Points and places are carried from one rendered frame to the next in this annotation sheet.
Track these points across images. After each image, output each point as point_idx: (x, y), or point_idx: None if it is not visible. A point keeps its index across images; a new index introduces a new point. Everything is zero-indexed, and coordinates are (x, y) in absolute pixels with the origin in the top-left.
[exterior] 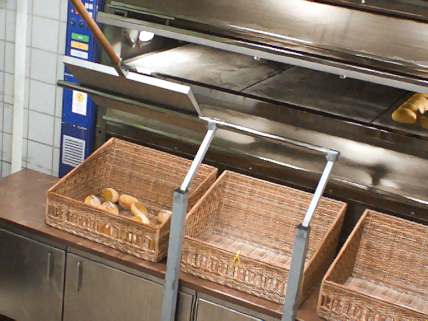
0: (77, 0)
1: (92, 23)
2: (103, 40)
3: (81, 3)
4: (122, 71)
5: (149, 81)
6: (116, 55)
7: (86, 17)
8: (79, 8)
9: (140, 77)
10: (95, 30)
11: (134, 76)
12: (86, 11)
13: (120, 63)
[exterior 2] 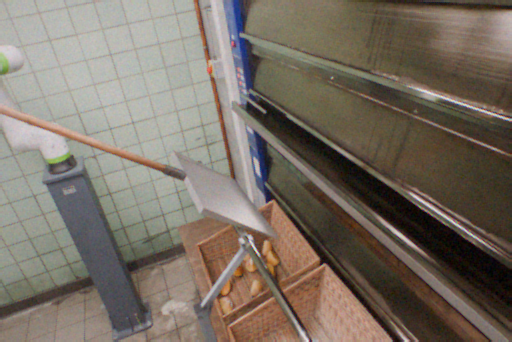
0: (55, 130)
1: (94, 146)
2: (124, 157)
3: (66, 131)
4: (173, 177)
5: (190, 191)
6: (155, 166)
7: (82, 142)
8: (65, 136)
9: (188, 184)
10: (105, 150)
11: (186, 182)
12: (77, 137)
13: (166, 171)
